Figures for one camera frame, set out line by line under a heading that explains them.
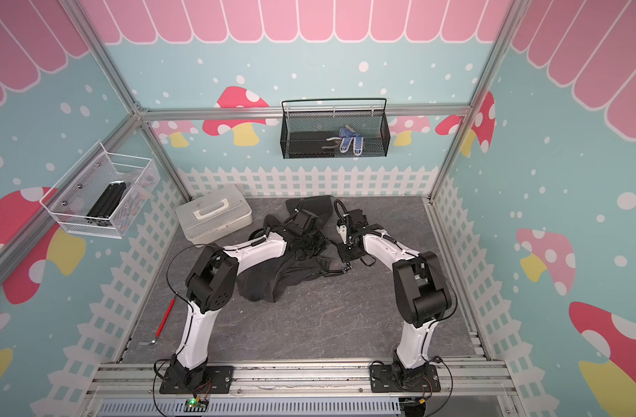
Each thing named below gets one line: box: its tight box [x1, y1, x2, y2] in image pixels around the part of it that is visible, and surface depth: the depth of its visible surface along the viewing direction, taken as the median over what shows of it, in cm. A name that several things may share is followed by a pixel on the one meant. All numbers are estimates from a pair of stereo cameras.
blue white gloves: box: [338, 127, 365, 157], surface depth 83 cm
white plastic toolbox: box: [175, 184, 254, 248], surface depth 102 cm
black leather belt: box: [324, 262, 353, 278], surface depth 97 cm
